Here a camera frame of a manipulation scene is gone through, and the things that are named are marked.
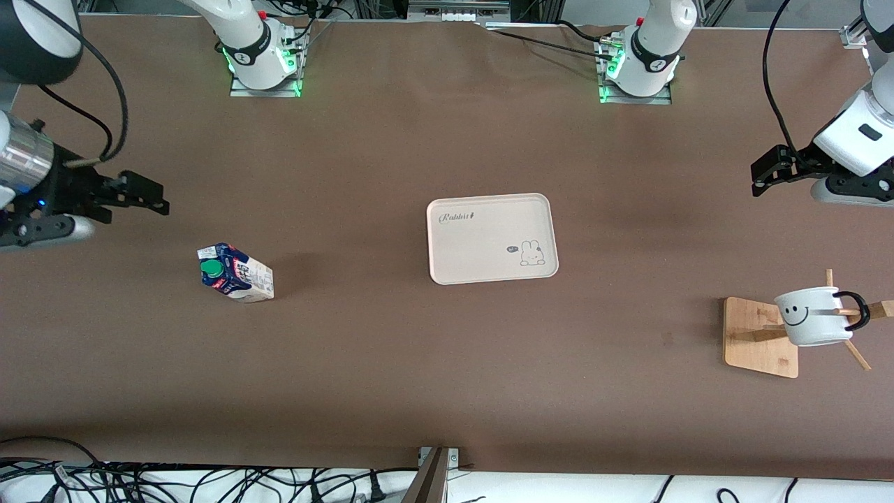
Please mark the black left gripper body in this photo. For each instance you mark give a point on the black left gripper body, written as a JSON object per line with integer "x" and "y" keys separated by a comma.
{"x": 800, "y": 159}

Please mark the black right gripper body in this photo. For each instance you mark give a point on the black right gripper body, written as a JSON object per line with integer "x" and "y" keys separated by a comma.
{"x": 68, "y": 187}

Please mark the blue white milk carton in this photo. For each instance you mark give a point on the blue white milk carton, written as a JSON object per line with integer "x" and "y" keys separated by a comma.
{"x": 241, "y": 279}

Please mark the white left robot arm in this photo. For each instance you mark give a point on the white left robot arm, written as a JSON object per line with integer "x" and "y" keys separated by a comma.
{"x": 656, "y": 42}

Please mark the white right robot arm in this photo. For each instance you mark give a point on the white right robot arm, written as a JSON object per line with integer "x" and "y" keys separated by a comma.
{"x": 244, "y": 35}

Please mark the wooden cup rack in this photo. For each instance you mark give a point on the wooden cup rack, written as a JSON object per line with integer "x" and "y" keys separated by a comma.
{"x": 758, "y": 342}

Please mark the cream rabbit print tray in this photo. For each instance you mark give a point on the cream rabbit print tray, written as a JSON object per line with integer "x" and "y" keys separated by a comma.
{"x": 489, "y": 244}

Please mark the grey power strip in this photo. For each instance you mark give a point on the grey power strip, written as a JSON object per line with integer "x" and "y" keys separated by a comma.
{"x": 459, "y": 10}

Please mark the aluminium frame corner bracket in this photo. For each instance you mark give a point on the aluminium frame corner bracket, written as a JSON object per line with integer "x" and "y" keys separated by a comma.
{"x": 853, "y": 36}

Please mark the grey metal bracket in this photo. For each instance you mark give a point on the grey metal bracket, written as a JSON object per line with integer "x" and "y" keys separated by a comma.
{"x": 431, "y": 475}

